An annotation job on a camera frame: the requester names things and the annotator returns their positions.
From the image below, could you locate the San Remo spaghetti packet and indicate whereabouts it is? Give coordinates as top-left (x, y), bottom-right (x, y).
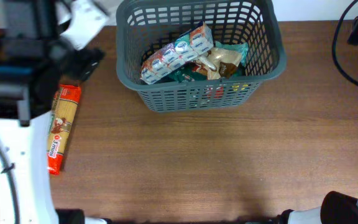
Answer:
top-left (47, 85), bottom-right (81, 175)

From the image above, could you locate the green Nescafe coffee bag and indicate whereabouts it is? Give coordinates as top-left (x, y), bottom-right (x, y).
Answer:
top-left (163, 63), bottom-right (242, 83)

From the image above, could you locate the Kleenex tissue multipack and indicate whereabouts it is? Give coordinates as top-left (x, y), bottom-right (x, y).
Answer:
top-left (140, 21), bottom-right (214, 85)

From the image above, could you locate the teal wet wipes packet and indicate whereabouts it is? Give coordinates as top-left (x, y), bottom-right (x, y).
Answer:
top-left (215, 40), bottom-right (249, 67)

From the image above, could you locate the beige snack bag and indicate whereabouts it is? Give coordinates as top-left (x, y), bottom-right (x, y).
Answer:
top-left (194, 47), bottom-right (242, 80)

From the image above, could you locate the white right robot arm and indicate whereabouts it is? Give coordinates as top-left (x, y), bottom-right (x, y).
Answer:
top-left (52, 22), bottom-right (358, 223)

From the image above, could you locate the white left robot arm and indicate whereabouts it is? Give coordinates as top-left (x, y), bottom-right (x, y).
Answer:
top-left (0, 1), bottom-right (109, 223)

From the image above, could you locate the grey plastic basket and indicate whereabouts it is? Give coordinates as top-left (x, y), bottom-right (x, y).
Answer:
top-left (116, 0), bottom-right (287, 113)

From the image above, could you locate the black cable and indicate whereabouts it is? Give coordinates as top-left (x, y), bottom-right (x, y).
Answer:
top-left (331, 0), bottom-right (358, 96)

